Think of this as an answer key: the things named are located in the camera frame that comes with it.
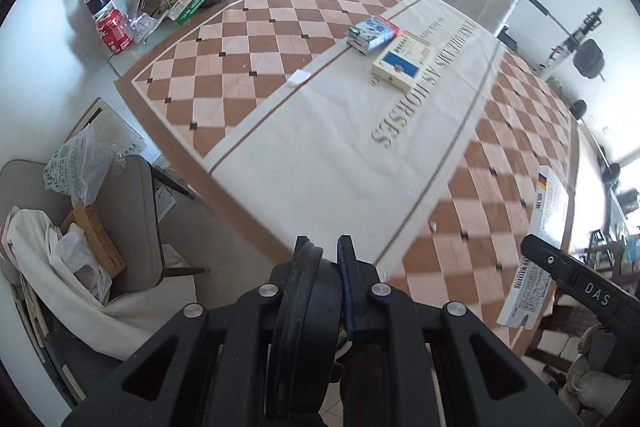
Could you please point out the small blue white carton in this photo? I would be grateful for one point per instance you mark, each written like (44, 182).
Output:
(372, 34)

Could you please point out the red cola can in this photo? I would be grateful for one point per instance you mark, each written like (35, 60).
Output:
(114, 33)

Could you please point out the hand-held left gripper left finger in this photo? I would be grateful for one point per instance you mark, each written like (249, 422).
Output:
(260, 302)

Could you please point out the brown cardboard piece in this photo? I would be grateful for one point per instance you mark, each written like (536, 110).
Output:
(100, 239)

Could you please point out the long white pink box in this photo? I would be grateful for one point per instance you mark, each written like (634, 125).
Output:
(542, 227)

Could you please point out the crumpled clear wrapper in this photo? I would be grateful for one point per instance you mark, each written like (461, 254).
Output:
(141, 26)

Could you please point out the beige fleece cloth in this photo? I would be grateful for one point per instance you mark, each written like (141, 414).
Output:
(600, 379)

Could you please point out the short barbell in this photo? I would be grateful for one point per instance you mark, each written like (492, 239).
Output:
(579, 108)

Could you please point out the white blue medicine box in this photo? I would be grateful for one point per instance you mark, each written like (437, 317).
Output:
(400, 62)

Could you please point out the checkered brown tablecloth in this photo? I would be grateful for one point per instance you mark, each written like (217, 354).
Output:
(310, 147)

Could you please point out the white paper scrap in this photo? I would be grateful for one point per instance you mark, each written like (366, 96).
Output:
(298, 77)

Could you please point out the blue printed clear plastic bag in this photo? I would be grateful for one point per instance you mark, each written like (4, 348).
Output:
(75, 162)

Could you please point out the white perforated board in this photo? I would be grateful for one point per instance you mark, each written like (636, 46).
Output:
(117, 127)

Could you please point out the white plastic bag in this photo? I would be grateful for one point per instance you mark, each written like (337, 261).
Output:
(80, 257)

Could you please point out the green white carton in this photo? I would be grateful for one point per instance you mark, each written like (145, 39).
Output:
(189, 5)

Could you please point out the large white cloth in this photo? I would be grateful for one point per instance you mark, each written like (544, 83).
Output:
(130, 312)

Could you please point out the long barbell with plates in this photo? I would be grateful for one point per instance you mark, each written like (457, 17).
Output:
(589, 57)

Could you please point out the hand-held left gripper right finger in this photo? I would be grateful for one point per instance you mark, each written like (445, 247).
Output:
(346, 277)

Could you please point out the beige low chair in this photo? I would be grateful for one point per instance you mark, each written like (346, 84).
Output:
(130, 227)

